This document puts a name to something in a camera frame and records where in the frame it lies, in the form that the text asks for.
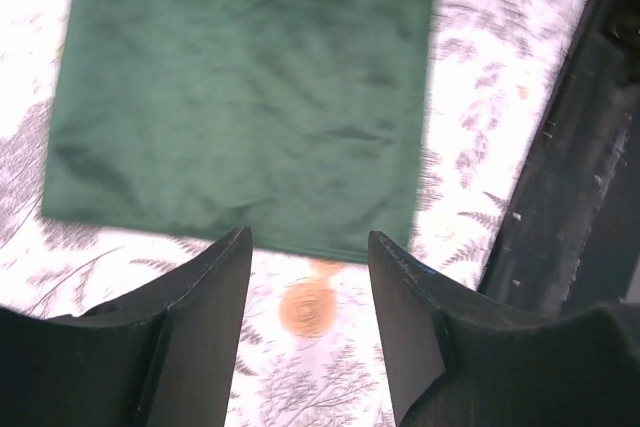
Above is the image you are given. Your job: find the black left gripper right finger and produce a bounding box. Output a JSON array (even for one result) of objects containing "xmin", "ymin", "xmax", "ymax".
[{"xmin": 368, "ymin": 231, "xmax": 639, "ymax": 426}]

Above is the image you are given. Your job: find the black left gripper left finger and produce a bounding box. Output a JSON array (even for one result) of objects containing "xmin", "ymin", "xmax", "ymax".
[{"xmin": 1, "ymin": 228, "xmax": 252, "ymax": 427}]

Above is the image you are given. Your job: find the dark green cloth napkin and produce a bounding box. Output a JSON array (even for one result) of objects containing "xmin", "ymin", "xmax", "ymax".
[{"xmin": 42, "ymin": 0, "xmax": 434, "ymax": 262}]

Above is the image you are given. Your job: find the floral patterned tablecloth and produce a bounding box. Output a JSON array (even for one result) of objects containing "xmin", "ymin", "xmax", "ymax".
[{"xmin": 1, "ymin": 0, "xmax": 585, "ymax": 426}]

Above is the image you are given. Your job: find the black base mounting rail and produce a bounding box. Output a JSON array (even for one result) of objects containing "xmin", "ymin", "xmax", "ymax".
[{"xmin": 479, "ymin": 0, "xmax": 639, "ymax": 316}]

